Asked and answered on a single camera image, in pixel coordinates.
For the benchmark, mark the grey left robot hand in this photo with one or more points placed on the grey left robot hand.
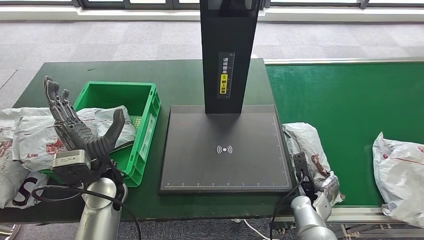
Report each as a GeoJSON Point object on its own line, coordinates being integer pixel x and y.
{"type": "Point", "coordinates": [82, 139]}

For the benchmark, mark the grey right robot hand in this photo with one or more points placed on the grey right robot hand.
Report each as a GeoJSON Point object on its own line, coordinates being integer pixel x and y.
{"type": "Point", "coordinates": [331, 188]}

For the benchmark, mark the grey parcel bag red print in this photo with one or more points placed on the grey parcel bag red print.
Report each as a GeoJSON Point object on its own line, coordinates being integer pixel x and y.
{"type": "Point", "coordinates": [304, 139]}
{"type": "Point", "coordinates": [33, 142]}

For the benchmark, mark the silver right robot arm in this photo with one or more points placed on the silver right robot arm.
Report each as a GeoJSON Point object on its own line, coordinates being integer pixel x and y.
{"type": "Point", "coordinates": [309, 218]}

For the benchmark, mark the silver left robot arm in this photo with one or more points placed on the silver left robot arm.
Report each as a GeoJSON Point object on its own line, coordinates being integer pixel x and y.
{"type": "Point", "coordinates": [99, 212]}

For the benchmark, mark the black inbound scanner machine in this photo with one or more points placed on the black inbound scanner machine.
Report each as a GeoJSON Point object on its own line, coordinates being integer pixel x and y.
{"type": "Point", "coordinates": [198, 159]}

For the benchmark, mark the green plastic crate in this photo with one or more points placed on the green plastic crate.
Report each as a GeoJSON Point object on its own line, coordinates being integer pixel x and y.
{"type": "Point", "coordinates": [109, 96]}

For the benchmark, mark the dark green table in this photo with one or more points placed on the dark green table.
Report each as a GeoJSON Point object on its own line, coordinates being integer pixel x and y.
{"type": "Point", "coordinates": [179, 82]}

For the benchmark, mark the silver metal stand foot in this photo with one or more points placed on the silver metal stand foot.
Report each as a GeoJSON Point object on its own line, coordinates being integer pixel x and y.
{"type": "Point", "coordinates": [8, 232]}

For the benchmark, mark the white window sill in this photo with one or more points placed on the white window sill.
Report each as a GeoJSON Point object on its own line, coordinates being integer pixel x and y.
{"type": "Point", "coordinates": [99, 14]}

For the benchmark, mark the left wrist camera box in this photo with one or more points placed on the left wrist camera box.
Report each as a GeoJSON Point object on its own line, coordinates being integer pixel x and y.
{"type": "Point", "coordinates": [71, 159]}

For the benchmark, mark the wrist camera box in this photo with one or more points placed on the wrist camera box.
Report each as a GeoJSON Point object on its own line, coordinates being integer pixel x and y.
{"type": "Point", "coordinates": [302, 165]}
{"type": "Point", "coordinates": [71, 159]}

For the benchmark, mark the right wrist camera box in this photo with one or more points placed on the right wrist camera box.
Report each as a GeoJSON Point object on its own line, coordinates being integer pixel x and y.
{"type": "Point", "coordinates": [302, 165]}

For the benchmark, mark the black window frame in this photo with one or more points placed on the black window frame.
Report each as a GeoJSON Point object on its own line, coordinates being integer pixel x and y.
{"type": "Point", "coordinates": [99, 4]}

